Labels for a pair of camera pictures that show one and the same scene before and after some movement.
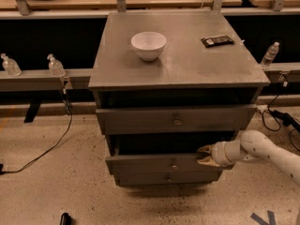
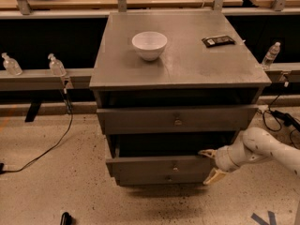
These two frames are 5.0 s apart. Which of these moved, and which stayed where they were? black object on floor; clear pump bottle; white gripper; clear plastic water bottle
Moved: white gripper
Stayed: clear pump bottle; clear plastic water bottle; black object on floor
